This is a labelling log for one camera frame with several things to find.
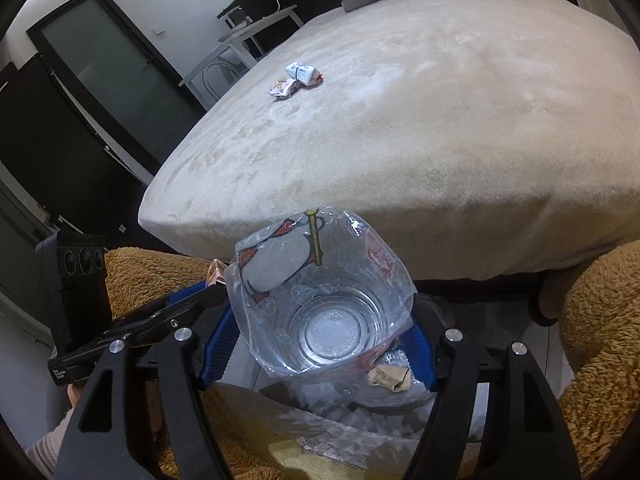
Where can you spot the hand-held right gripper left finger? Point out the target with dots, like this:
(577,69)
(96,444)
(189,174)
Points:
(217,350)

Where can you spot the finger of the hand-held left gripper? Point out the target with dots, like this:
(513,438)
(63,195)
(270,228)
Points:
(170,324)
(187,294)

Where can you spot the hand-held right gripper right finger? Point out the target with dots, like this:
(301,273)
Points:
(417,355)

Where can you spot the clear plastic cup wrapper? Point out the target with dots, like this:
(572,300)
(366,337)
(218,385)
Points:
(325,330)

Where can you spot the person's left forearm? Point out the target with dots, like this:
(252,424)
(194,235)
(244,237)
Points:
(47,450)

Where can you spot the person's left hand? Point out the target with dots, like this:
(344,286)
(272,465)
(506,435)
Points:
(75,395)

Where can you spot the crumpled beige paper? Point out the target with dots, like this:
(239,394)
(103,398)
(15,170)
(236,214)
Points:
(390,379)

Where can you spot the brown fluffy blanket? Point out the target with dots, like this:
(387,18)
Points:
(150,270)

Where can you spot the black wardrobe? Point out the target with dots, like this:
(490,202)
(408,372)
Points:
(55,160)

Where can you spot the person's right leg fuzzy pants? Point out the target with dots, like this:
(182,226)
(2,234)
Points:
(600,335)

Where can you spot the bed with beige blanket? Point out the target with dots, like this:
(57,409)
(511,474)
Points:
(425,135)

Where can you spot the white metal chair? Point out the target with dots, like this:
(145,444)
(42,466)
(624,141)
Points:
(220,72)

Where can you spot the pink flat snack packet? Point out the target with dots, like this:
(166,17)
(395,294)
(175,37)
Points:
(282,89)

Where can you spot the black frosted glass door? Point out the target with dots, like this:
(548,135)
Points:
(115,75)

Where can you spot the blue and white packet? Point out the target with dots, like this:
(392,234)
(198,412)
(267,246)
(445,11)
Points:
(301,72)

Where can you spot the white desk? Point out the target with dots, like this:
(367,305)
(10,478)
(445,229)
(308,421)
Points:
(260,22)

